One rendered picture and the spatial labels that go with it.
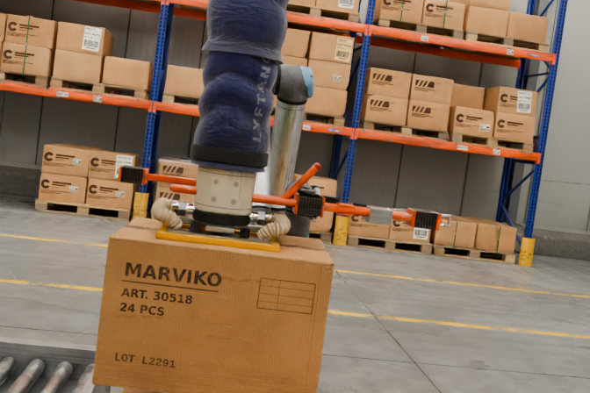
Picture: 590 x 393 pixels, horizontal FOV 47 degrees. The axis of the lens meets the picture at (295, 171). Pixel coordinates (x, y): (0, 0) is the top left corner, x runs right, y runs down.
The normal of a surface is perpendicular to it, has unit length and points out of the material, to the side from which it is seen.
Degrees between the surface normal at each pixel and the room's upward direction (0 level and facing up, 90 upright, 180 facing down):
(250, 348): 90
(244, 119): 78
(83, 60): 89
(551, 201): 90
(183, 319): 90
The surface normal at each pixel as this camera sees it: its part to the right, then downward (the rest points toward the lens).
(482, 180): 0.12, 0.07
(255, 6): 0.26, -0.09
